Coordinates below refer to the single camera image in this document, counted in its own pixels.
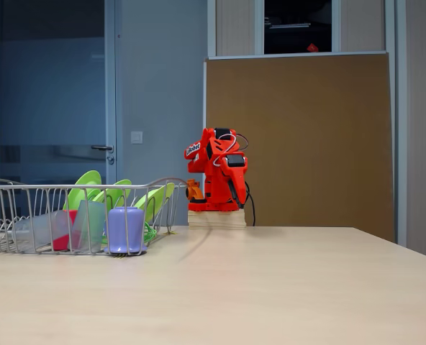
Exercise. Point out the orange plastic clamp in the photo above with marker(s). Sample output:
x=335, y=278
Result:
x=193, y=192

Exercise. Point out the red robot arm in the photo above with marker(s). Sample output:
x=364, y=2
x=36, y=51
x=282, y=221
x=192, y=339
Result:
x=213, y=187

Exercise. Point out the small red item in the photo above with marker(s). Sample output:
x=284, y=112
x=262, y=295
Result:
x=312, y=47

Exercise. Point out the green plastic plate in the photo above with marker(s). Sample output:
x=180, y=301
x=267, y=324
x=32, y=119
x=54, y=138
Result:
x=83, y=183
x=155, y=201
x=117, y=192

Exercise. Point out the brown cork board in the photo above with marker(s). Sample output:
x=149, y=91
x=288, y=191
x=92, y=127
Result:
x=324, y=143

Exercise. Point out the green yellow twist tie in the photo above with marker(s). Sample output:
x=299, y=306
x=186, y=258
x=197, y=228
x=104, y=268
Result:
x=170, y=233

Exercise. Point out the wooden base block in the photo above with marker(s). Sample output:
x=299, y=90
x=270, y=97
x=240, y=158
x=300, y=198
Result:
x=213, y=219

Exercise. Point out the white light switch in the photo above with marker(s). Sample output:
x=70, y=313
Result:
x=137, y=137

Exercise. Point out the red plastic cup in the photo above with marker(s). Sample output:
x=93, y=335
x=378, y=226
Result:
x=62, y=240

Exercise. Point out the white spiral notebook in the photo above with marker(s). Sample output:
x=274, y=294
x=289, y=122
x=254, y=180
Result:
x=288, y=25

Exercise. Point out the yellow black striped tape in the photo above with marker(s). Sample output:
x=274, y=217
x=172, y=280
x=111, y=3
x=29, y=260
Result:
x=120, y=256

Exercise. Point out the purple plastic mug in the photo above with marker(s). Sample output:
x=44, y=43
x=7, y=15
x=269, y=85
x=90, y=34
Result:
x=124, y=230

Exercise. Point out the glass office door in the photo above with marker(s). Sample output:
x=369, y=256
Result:
x=54, y=90

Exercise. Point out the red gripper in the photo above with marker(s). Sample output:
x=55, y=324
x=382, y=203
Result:
x=194, y=191

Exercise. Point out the grey translucent plastic cup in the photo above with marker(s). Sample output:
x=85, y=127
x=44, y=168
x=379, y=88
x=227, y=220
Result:
x=89, y=226
x=36, y=230

